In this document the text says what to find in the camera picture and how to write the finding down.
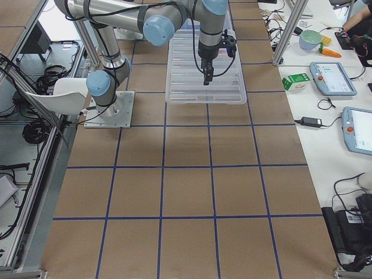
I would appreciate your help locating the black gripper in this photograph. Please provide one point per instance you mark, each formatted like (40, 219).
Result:
(207, 52)

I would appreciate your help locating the clear plastic box lid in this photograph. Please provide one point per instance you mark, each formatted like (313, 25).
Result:
(191, 80)

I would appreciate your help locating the person forearm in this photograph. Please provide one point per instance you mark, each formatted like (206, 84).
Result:
(357, 18)

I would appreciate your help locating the black equipment box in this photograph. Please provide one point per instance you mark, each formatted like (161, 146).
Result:
(350, 232)

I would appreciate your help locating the green white carton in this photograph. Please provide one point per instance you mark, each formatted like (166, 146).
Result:
(295, 82)

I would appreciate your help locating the green blue bowl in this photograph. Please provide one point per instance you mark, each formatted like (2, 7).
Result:
(309, 39)

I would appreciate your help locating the black laptop charger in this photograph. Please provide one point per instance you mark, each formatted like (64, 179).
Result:
(309, 122)

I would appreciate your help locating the toy carrot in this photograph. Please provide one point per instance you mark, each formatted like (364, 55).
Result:
(328, 52)

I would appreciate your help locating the toy corn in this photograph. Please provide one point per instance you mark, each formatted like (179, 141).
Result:
(326, 41)

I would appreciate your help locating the upper teach pendant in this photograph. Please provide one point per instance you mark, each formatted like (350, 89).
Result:
(331, 79)

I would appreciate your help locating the teach pendant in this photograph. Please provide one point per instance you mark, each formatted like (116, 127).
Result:
(331, 79)
(356, 127)

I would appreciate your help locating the white plastic chair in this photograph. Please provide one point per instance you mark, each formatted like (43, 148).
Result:
(68, 96)

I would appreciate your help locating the lower teach pendant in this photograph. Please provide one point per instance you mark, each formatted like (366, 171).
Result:
(356, 127)

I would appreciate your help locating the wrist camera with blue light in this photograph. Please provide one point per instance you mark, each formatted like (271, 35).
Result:
(229, 43)

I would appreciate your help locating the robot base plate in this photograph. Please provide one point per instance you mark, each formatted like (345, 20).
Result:
(119, 114)

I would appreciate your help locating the aluminium frame post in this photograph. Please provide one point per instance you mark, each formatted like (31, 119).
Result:
(289, 29)

